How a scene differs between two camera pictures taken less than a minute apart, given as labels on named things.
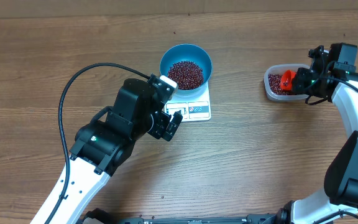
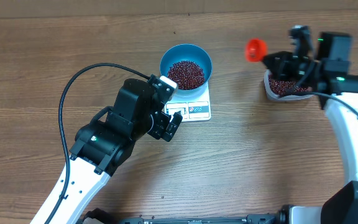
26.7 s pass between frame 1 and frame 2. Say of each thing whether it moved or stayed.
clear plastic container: stayed
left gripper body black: stayed
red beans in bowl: stayed
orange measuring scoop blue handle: moved
